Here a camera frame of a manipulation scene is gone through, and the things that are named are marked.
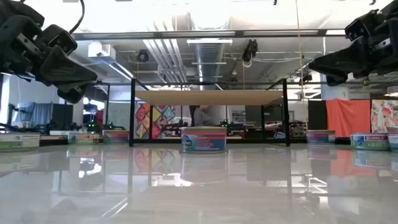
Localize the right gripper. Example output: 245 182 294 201
308 0 398 87

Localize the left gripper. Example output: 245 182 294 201
0 0 98 105

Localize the Bumble Bee silver-lid can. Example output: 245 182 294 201
67 133 101 145
350 133 390 151
0 132 41 152

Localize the black cabinet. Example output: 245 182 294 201
51 103 74 128

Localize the grey curtain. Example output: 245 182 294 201
20 101 53 125

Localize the orange cloth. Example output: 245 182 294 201
325 98 371 138

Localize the black partition panel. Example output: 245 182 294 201
307 100 327 131

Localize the floral cloth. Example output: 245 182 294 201
370 99 398 134

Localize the colourful patchwork quilt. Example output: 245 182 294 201
135 104 177 140

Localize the black overhead rig beam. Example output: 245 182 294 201
71 29 346 41

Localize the white ceiling light bar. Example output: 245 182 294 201
186 38 233 45

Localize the person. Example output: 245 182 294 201
192 105 224 128

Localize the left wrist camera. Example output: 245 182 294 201
42 24 78 56

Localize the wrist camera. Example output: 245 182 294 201
344 9 381 42
42 24 78 56

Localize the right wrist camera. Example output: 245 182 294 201
344 9 381 42

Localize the black metal table frame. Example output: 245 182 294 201
39 136 352 147

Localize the black left camera cable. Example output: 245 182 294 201
68 0 86 34

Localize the black overhead camera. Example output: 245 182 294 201
241 39 259 68

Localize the silver ribbed ceiling duct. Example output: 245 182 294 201
194 42 226 91

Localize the wooden shelf black metal frame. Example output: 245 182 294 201
129 77 290 147

